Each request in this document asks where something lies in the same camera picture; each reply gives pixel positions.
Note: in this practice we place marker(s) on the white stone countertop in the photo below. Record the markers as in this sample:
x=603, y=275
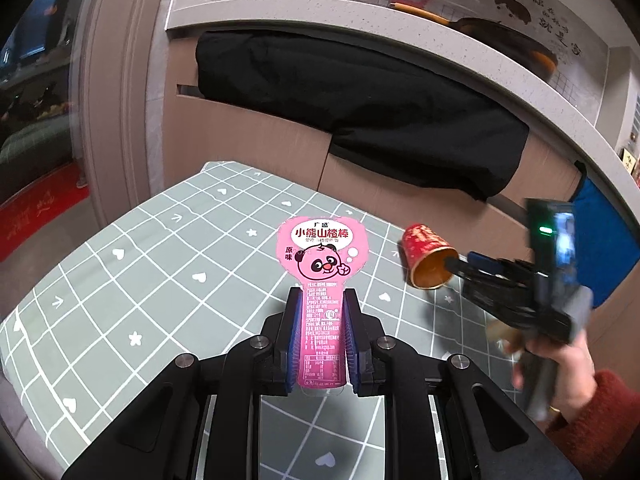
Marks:
x=440, y=44

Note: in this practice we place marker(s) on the green checked tablecloth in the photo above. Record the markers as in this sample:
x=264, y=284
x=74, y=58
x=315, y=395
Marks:
x=193, y=269

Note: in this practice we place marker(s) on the black hanging cloth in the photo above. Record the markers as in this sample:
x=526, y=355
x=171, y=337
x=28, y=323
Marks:
x=385, y=115

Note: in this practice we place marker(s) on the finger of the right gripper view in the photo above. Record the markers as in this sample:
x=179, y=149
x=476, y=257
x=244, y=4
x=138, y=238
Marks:
x=476, y=268

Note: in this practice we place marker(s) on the glass sliding door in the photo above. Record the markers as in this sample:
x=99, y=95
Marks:
x=38, y=121

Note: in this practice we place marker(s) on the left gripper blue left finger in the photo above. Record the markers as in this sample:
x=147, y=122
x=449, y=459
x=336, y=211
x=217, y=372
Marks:
x=288, y=339

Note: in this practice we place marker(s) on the camera box with screen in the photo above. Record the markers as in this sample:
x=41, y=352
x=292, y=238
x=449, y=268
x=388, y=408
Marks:
x=552, y=239

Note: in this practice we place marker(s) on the blue hanging towel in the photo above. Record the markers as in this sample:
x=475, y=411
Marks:
x=606, y=248

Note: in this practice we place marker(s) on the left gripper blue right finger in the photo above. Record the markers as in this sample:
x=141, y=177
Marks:
x=357, y=346

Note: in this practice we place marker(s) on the black wok with orange handle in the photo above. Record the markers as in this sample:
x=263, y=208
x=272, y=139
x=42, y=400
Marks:
x=520, y=48

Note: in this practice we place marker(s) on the red floor mat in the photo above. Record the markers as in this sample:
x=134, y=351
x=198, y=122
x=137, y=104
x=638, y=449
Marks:
x=39, y=204

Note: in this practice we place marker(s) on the person's right hand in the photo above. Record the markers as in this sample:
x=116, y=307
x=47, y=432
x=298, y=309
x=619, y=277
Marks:
x=575, y=384

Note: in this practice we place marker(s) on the red fuzzy sleeve forearm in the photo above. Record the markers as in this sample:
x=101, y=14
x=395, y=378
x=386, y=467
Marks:
x=603, y=441

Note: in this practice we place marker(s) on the pink panda snack wrapper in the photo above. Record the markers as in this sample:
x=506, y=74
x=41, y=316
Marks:
x=322, y=254

